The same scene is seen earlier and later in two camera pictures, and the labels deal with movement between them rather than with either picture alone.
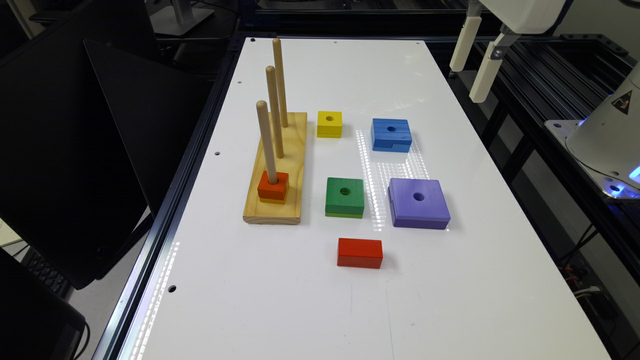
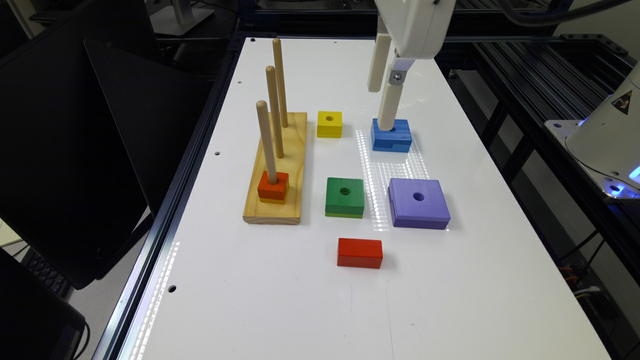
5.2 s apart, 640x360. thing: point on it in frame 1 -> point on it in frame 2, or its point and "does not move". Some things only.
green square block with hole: (345, 198) does not move
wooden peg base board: (292, 163) does not move
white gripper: (528, 17) -> (419, 26)
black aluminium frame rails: (539, 78) does not move
